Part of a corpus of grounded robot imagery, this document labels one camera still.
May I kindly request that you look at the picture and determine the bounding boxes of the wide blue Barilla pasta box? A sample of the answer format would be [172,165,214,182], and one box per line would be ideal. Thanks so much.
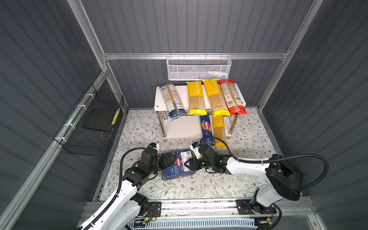
[162,149,195,181]

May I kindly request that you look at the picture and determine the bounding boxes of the yellow Pastatime bag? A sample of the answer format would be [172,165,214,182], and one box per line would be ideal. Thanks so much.
[187,81,207,116]
[202,79,231,117]
[212,116,226,148]

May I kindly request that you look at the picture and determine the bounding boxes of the items in white basket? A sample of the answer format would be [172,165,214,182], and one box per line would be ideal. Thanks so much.
[189,71,229,80]

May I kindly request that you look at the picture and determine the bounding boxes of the dark blue clear spaghetti bag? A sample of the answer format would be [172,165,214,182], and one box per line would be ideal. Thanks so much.
[160,83,187,120]

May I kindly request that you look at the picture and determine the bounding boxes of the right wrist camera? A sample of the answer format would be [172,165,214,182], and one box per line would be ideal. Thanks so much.
[190,142,202,159]

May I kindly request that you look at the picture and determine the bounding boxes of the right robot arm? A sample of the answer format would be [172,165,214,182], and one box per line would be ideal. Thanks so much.
[184,143,303,210]

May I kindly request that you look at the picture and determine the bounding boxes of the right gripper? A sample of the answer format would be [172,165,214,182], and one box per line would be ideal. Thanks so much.
[182,156,213,171]

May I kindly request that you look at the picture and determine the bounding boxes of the white wire mesh basket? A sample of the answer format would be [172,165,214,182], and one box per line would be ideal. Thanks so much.
[166,55,232,81]

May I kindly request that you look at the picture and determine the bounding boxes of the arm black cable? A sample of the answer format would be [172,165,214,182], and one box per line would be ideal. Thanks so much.
[80,147,150,230]
[199,136,329,191]

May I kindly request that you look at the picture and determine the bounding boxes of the narrow blue Barilla spaghetti box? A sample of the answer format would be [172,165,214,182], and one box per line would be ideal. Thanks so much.
[200,115,215,146]

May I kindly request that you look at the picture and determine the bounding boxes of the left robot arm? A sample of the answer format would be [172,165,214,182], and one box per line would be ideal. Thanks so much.
[75,143,176,230]

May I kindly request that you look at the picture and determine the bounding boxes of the black wire basket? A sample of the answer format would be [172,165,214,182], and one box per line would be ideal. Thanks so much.
[54,86,124,157]

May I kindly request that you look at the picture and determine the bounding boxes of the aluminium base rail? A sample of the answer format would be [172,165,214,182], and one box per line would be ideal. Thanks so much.
[122,196,323,230]

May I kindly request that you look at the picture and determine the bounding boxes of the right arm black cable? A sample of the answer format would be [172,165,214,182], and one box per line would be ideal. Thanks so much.
[199,136,329,191]

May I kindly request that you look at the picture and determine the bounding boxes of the yellow marker pen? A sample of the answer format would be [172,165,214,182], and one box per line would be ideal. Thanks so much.
[111,108,120,125]

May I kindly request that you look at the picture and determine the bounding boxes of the red spaghetti bag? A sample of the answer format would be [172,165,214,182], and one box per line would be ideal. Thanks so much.
[219,80,247,115]

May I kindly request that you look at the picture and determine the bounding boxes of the white two-tier shelf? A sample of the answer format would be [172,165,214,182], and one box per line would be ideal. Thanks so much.
[154,84,246,140]

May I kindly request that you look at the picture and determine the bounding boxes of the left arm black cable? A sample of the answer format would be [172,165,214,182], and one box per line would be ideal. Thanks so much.
[80,147,150,230]

